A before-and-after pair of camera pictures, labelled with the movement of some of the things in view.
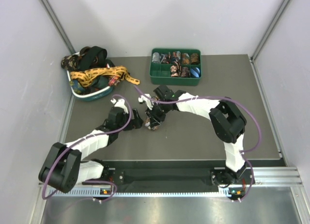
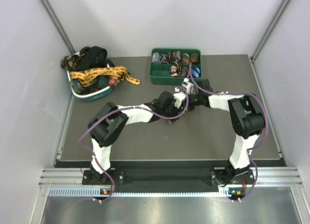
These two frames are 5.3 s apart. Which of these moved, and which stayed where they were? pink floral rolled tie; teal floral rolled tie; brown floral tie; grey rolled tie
Moved: brown floral tie
Stayed: teal floral rolled tie; pink floral rolled tie; grey rolled tie
